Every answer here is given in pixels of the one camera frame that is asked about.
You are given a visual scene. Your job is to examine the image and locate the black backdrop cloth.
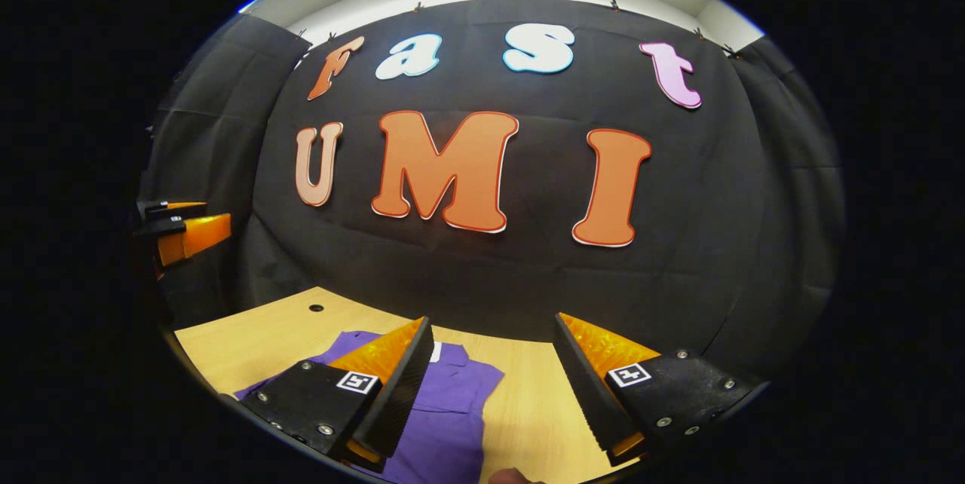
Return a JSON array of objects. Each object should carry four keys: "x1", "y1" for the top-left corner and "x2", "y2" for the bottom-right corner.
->
[{"x1": 139, "y1": 0, "x2": 845, "y2": 387}]

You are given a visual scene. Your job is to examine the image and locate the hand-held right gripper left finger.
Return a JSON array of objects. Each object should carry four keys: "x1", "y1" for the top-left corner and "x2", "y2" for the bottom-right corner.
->
[{"x1": 240, "y1": 316, "x2": 436, "y2": 474}]

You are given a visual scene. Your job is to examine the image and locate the purple shirt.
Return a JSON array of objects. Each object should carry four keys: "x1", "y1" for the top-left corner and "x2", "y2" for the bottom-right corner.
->
[{"x1": 234, "y1": 330, "x2": 504, "y2": 484}]

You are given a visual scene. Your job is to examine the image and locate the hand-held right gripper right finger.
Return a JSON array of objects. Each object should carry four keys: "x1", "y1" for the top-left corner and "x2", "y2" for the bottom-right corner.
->
[{"x1": 553, "y1": 311, "x2": 770, "y2": 468}]

